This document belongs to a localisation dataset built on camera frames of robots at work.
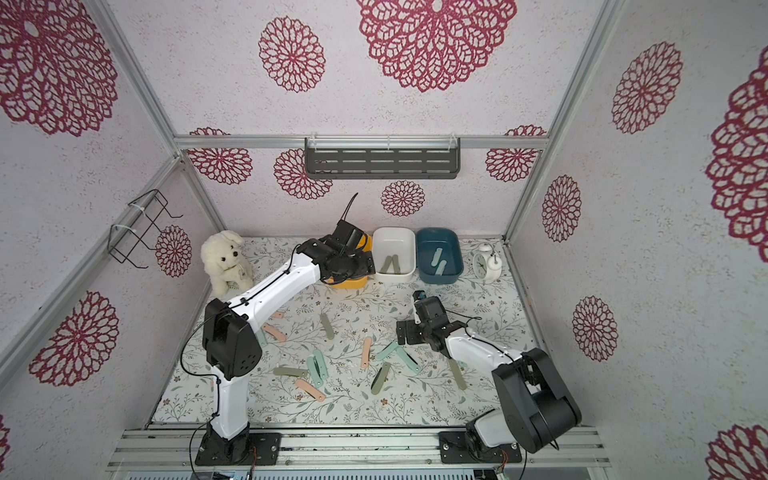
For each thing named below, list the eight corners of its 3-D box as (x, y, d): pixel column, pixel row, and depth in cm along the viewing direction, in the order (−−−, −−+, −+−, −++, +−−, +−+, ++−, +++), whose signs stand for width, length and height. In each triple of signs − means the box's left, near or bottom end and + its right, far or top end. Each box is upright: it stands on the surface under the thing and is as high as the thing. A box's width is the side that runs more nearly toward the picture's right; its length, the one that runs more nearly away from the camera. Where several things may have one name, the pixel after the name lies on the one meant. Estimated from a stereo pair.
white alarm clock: (483, 288, 108) (493, 266, 98) (469, 268, 114) (477, 245, 104) (493, 285, 109) (504, 263, 99) (479, 265, 114) (488, 242, 105)
